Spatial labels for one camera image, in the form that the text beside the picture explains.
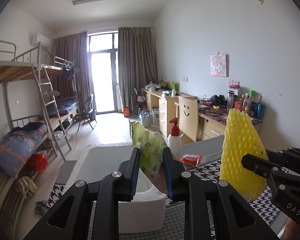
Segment rolled blue orange quilt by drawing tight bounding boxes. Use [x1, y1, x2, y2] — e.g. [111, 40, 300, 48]
[0, 122, 47, 179]

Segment green tissue packet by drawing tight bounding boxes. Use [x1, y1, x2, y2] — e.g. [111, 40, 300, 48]
[129, 121, 169, 198]

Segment pale yellow cloth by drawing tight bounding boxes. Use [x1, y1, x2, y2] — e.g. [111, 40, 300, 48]
[17, 176, 37, 197]

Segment dark blue bedding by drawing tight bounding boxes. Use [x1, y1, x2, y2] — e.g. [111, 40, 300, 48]
[55, 98, 80, 117]

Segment metal bunk bed ladder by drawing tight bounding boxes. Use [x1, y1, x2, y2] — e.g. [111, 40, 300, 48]
[31, 42, 72, 160]

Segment yellow foam fruit net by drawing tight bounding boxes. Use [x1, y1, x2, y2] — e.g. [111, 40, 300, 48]
[219, 108, 269, 200]

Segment black folding chair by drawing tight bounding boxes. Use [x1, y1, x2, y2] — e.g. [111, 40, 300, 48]
[76, 94, 97, 132]

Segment white red pump lotion bottle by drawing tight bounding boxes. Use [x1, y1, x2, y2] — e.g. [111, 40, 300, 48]
[167, 117, 182, 155]

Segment pink cartoon wall poster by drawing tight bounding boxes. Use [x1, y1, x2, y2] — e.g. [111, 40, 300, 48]
[210, 53, 229, 77]

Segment purple hanging clothing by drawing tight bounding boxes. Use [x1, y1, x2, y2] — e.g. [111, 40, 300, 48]
[62, 67, 75, 81]

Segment wooden smiley face chair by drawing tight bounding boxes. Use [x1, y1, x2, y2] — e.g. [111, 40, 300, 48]
[178, 96, 199, 142]

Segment glass balcony door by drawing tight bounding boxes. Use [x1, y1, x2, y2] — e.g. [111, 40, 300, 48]
[87, 32, 120, 114]

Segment white foam box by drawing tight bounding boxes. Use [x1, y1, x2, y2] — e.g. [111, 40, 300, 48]
[65, 132, 170, 234]

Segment wooden desk with drawers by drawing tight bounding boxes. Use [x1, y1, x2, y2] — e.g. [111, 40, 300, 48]
[141, 87, 197, 134]

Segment red plastic bag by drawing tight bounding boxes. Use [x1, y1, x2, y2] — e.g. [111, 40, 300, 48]
[30, 153, 48, 172]

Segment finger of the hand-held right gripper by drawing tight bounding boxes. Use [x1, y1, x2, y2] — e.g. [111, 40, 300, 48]
[241, 154, 284, 180]
[266, 148, 300, 170]

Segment red snack packet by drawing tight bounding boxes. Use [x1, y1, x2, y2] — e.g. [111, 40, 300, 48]
[180, 154, 203, 167]

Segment wooden desk with patterned top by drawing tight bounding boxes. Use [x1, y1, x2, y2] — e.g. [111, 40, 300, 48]
[175, 100, 263, 140]

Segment brown curtain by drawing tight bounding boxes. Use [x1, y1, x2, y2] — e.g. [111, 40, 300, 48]
[118, 26, 158, 113]
[52, 31, 97, 113]

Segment white bucket with bottles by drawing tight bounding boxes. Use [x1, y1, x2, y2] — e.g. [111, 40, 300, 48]
[139, 110, 153, 127]

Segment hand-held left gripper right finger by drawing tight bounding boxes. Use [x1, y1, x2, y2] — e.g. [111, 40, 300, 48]
[162, 147, 280, 240]

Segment white air conditioner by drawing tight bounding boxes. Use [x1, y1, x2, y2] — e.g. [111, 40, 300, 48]
[31, 32, 51, 48]

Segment houndstooth grey tablecloth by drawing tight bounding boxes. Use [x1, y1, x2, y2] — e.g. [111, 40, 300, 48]
[50, 132, 288, 240]

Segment black headphones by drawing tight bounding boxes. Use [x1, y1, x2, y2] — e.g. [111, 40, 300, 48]
[210, 94, 227, 105]

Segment group of bottles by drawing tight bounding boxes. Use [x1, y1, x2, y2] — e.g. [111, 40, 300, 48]
[227, 84, 266, 120]

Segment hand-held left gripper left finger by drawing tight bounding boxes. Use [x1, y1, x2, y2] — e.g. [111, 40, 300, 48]
[22, 147, 142, 240]

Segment metal bunk bed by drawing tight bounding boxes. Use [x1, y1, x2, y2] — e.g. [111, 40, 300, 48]
[41, 56, 94, 135]
[0, 39, 73, 213]

